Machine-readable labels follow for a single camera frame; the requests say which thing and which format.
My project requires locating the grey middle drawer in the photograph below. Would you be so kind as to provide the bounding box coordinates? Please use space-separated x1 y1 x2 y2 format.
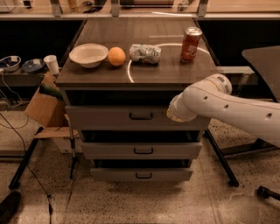
81 142 202 159

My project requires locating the dark side table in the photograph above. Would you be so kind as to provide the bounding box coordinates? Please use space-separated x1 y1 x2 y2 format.
241 45 280 102

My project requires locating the black floor cable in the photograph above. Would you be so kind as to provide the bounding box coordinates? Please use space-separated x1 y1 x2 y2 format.
0 112 54 224

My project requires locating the white paper bowl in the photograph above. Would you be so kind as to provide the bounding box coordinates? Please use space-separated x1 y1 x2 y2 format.
69 44 109 68

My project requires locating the black pole on floor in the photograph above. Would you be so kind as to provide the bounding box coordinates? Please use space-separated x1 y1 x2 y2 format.
9 138 39 190

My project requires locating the white paper cup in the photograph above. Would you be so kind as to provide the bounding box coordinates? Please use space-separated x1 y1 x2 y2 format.
44 55 60 74

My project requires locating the red soda can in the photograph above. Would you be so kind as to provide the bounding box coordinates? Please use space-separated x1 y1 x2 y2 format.
180 27 202 62

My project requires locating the black shoe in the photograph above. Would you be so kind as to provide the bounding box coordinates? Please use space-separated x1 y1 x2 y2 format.
0 192 21 224

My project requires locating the green bottle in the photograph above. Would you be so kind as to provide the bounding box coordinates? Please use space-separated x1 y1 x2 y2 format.
39 83 63 100

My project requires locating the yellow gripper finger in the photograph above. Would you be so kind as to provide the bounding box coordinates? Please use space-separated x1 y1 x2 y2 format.
166 108 185 123

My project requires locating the blue bowl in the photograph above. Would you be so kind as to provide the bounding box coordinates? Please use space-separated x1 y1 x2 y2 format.
0 56 21 73
22 59 45 74

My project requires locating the blue bowl left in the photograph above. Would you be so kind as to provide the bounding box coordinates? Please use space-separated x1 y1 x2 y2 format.
0 56 21 73

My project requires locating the grey drawer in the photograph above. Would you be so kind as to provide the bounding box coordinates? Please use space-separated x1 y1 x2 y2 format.
81 142 202 159
66 106 210 130
90 168 193 182

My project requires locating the brown cardboard box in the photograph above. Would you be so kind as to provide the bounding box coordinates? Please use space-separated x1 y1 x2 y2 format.
24 71 80 140

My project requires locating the black stand leg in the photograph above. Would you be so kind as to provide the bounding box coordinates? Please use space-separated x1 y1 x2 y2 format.
204 129 279 187

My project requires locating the grey top drawer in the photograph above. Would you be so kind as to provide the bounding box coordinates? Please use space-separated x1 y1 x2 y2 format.
66 106 210 130

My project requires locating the grey bottom drawer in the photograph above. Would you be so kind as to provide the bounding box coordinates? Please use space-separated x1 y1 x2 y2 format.
90 168 193 182

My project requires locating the orange fruit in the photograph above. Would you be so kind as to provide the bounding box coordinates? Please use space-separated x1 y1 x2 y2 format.
108 47 126 67

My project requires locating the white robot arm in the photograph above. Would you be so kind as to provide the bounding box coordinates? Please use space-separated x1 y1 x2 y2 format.
166 73 280 147

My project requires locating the blue bowl right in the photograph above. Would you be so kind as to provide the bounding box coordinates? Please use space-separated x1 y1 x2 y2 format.
22 59 45 74

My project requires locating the grey drawer cabinet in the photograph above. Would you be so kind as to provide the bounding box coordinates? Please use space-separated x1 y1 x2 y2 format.
56 17 217 181

